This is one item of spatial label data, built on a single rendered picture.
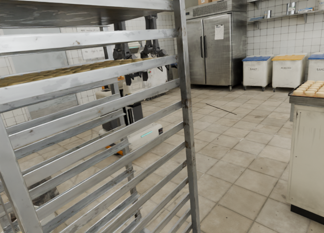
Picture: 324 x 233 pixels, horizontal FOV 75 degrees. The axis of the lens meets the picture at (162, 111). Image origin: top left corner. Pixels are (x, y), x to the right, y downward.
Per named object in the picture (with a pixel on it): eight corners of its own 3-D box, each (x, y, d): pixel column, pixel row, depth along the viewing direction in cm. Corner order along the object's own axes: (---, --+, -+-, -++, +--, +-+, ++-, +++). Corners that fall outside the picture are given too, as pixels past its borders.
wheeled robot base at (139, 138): (99, 146, 291) (95, 130, 283) (134, 130, 334) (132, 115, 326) (129, 160, 246) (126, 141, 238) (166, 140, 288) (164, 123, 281)
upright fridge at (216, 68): (246, 85, 560) (247, -1, 497) (230, 92, 499) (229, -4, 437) (201, 82, 654) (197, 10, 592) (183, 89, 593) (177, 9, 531)
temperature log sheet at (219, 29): (223, 38, 475) (223, 24, 466) (223, 38, 474) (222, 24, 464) (215, 39, 490) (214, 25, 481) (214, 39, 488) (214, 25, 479)
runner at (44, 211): (182, 124, 92) (181, 118, 91) (187, 125, 90) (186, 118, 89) (17, 226, 46) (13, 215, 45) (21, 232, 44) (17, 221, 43)
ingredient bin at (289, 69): (269, 92, 464) (271, 57, 441) (277, 86, 508) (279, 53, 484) (298, 94, 428) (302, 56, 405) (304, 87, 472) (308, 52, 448)
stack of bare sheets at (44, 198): (61, 198, 200) (60, 196, 199) (11, 222, 178) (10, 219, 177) (49, 172, 247) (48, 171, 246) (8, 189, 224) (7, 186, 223)
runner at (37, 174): (180, 104, 89) (179, 98, 88) (185, 105, 87) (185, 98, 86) (3, 192, 43) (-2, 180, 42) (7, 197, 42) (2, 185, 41)
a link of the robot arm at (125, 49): (123, 11, 201) (113, 11, 194) (127, 10, 197) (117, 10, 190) (129, 57, 215) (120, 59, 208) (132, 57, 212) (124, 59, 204)
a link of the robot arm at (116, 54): (117, 10, 205) (109, 9, 198) (126, 10, 197) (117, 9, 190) (120, 57, 224) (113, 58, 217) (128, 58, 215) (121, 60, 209)
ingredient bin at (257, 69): (241, 90, 507) (241, 58, 483) (250, 85, 551) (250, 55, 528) (265, 92, 472) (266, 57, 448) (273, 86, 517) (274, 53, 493)
